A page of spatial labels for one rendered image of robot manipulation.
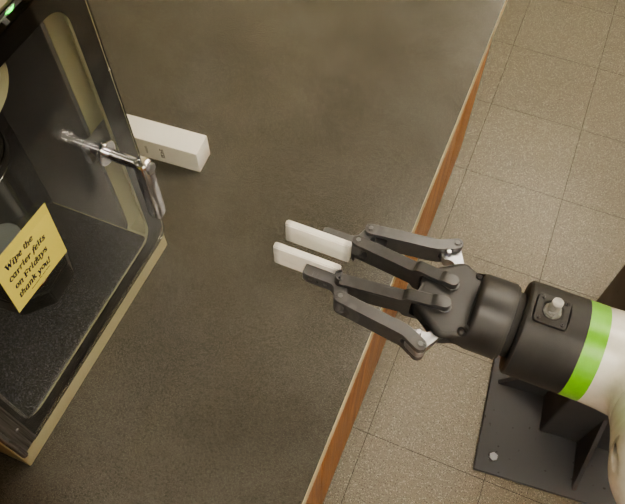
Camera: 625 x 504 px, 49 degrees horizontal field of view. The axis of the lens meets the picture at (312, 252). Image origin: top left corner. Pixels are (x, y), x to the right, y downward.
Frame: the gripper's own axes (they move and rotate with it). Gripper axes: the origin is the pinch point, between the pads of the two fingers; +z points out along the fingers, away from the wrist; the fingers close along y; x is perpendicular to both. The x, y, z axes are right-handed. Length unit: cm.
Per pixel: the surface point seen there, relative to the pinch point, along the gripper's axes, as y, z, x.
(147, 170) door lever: 1.1, 16.9, -5.9
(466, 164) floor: -115, -6, 113
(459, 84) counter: -49, -5, 20
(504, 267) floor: -82, -27, 113
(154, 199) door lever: 1.1, 17.1, -1.1
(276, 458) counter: 15.2, -2.2, 20.7
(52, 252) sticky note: 11.3, 22.0, -2.8
